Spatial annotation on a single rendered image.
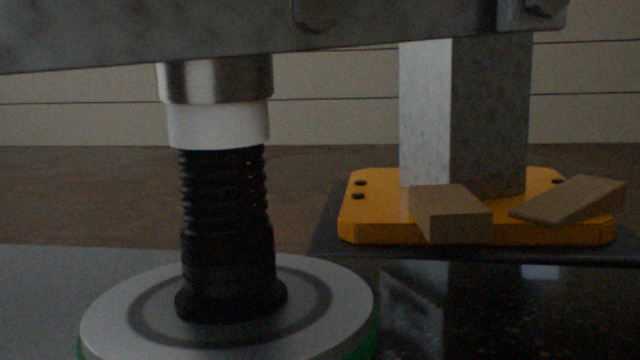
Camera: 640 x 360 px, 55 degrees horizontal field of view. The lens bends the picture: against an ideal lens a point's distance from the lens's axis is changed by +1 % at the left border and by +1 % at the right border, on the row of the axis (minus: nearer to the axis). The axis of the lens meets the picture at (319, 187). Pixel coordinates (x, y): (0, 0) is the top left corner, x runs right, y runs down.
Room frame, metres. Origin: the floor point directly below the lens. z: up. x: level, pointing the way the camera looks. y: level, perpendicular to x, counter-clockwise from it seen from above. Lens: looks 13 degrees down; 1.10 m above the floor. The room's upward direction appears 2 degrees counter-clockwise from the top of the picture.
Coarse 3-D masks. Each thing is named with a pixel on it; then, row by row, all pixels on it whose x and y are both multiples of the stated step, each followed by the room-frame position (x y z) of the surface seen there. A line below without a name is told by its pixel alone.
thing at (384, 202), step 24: (384, 168) 1.52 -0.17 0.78; (528, 168) 1.46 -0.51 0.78; (360, 192) 1.28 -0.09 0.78; (384, 192) 1.27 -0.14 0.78; (528, 192) 1.23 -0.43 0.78; (360, 216) 1.09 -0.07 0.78; (384, 216) 1.09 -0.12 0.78; (408, 216) 1.08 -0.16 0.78; (504, 216) 1.06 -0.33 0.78; (600, 216) 1.04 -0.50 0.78; (360, 240) 1.05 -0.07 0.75; (384, 240) 1.04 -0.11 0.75; (408, 240) 1.04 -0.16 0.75; (504, 240) 1.02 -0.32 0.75; (528, 240) 1.01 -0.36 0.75; (552, 240) 1.01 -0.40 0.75; (576, 240) 1.00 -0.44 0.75; (600, 240) 1.00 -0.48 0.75
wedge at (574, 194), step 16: (576, 176) 1.16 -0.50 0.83; (592, 176) 1.14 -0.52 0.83; (544, 192) 1.11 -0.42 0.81; (560, 192) 1.10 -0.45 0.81; (576, 192) 1.08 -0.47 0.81; (592, 192) 1.07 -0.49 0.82; (608, 192) 1.06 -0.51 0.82; (624, 192) 1.08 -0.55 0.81; (512, 208) 1.07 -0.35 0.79; (528, 208) 1.06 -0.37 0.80; (544, 208) 1.04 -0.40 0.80; (560, 208) 1.03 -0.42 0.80; (576, 208) 1.02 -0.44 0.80; (592, 208) 1.03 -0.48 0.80; (608, 208) 1.06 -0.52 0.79; (544, 224) 1.00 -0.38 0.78; (560, 224) 0.99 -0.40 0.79
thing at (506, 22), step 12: (504, 0) 0.41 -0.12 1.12; (516, 0) 0.41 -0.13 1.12; (504, 12) 0.41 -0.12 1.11; (516, 12) 0.41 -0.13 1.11; (528, 12) 0.42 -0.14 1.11; (564, 12) 0.43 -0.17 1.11; (504, 24) 0.41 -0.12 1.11; (516, 24) 0.41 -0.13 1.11; (528, 24) 0.42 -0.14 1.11; (540, 24) 0.42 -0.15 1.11; (552, 24) 0.42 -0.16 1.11; (564, 24) 0.43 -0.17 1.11
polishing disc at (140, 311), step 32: (288, 256) 0.52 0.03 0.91; (128, 288) 0.46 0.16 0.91; (160, 288) 0.45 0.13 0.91; (288, 288) 0.44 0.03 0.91; (320, 288) 0.44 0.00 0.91; (352, 288) 0.44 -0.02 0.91; (96, 320) 0.40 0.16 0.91; (128, 320) 0.40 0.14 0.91; (160, 320) 0.40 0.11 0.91; (288, 320) 0.39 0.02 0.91; (320, 320) 0.39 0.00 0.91; (352, 320) 0.38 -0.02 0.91; (96, 352) 0.35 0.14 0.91; (128, 352) 0.35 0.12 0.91; (160, 352) 0.35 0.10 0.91; (192, 352) 0.35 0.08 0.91; (224, 352) 0.35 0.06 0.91; (256, 352) 0.35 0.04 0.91; (288, 352) 0.34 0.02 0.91; (320, 352) 0.34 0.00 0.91
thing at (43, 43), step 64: (0, 0) 0.33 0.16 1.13; (64, 0) 0.34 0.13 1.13; (128, 0) 0.35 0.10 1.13; (192, 0) 0.36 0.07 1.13; (256, 0) 0.37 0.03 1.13; (320, 0) 0.38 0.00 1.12; (384, 0) 0.40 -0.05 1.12; (448, 0) 0.42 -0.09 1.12; (0, 64) 0.32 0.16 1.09; (64, 64) 0.34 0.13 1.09; (128, 64) 0.35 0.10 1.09
